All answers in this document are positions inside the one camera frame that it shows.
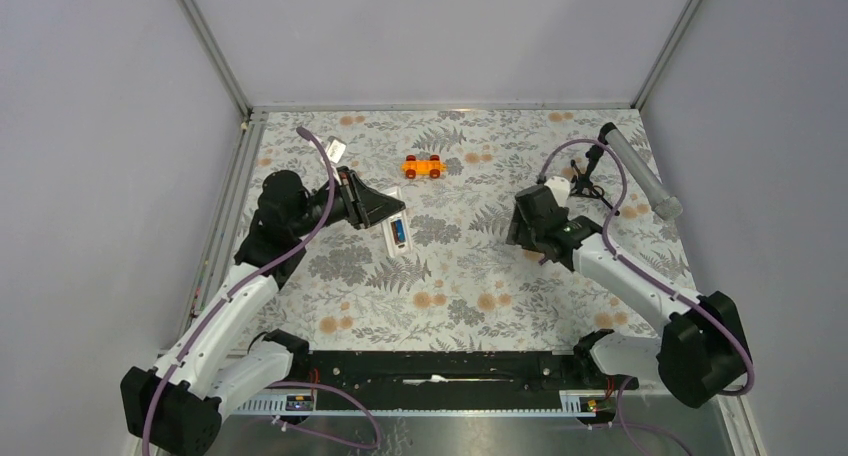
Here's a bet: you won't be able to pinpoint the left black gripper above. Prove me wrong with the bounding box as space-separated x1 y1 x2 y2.
291 166 405 238

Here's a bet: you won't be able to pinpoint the white remote control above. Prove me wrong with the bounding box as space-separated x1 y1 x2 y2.
381 209 414 258

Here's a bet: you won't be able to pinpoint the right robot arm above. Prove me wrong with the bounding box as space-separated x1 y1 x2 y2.
507 184 754 408

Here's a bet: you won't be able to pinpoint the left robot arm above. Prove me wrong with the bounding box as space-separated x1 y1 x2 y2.
120 166 406 455

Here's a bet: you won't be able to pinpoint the orange toy car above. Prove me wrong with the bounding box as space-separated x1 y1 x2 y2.
400 154 447 179

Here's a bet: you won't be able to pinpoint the black tripod mic stand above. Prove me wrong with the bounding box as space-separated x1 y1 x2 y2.
570 144 613 209

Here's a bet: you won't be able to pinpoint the floral table mat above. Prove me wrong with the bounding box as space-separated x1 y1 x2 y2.
221 108 697 355

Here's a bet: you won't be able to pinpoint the silver microphone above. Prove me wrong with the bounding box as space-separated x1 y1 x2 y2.
599 122 683 221

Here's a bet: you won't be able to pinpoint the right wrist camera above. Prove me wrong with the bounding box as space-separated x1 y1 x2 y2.
543 176 572 207

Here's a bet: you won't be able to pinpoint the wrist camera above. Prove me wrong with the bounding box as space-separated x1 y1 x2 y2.
543 176 572 207
324 137 347 165

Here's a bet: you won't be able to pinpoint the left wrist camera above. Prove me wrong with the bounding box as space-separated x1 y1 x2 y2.
324 137 347 165

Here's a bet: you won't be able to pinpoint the aluminium frame rails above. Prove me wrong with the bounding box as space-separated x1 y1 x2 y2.
135 0 770 456

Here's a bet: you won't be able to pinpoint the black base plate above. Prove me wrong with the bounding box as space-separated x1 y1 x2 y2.
287 350 639 399

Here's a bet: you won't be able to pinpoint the grey slotted cable duct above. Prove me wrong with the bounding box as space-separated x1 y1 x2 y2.
233 390 595 417

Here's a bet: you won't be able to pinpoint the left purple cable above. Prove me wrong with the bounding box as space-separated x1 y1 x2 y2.
140 126 384 456

